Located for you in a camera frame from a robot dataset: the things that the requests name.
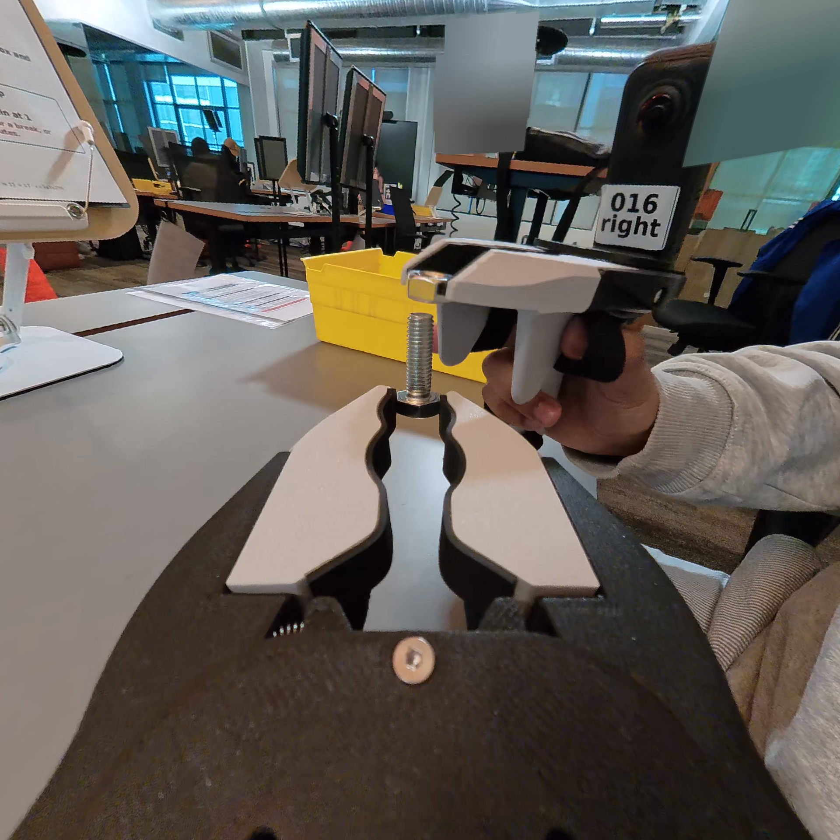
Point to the black office chair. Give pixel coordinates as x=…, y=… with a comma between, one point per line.
x=410, y=216
x=709, y=315

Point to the person's right hand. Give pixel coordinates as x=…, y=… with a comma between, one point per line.
x=604, y=420

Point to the small black monitor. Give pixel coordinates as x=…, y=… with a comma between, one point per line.
x=271, y=157
x=161, y=144

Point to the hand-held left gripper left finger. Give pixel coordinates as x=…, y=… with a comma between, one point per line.
x=315, y=512

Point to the black computer monitor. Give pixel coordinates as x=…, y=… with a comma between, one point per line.
x=361, y=124
x=399, y=154
x=318, y=98

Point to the wooden document stand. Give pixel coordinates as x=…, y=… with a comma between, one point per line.
x=52, y=361

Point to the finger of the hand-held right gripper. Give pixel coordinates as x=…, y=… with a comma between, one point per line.
x=525, y=279
x=459, y=246

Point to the silver ceiling duct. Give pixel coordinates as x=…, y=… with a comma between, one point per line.
x=216, y=10

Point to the person's right forearm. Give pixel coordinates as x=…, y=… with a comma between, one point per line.
x=741, y=426

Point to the black round lamp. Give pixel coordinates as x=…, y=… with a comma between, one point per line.
x=551, y=40

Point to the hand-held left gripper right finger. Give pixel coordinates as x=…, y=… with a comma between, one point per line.
x=518, y=518

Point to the white card sheet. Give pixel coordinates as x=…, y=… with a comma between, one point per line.
x=174, y=253

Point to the laminated paper sheet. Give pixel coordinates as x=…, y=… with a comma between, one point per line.
x=223, y=295

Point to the black bag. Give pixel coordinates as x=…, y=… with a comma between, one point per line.
x=564, y=145

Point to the yellow plastic bin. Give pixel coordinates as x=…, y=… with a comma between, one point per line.
x=354, y=308
x=154, y=185

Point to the wooden top standing desk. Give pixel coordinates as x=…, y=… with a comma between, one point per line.
x=485, y=164

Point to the long wooden office table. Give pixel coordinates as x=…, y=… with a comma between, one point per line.
x=262, y=211

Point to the person's white striped shirt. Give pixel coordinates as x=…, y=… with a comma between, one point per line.
x=682, y=577

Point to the steel hex bolt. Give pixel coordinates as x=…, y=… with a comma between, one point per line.
x=418, y=354

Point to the steel hex nut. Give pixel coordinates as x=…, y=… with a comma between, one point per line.
x=425, y=287

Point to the blue jacket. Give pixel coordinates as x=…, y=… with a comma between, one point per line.
x=807, y=262

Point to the printed instruction sheet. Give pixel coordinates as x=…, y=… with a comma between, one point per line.
x=39, y=65

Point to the grey desk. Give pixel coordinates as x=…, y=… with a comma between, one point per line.
x=164, y=446

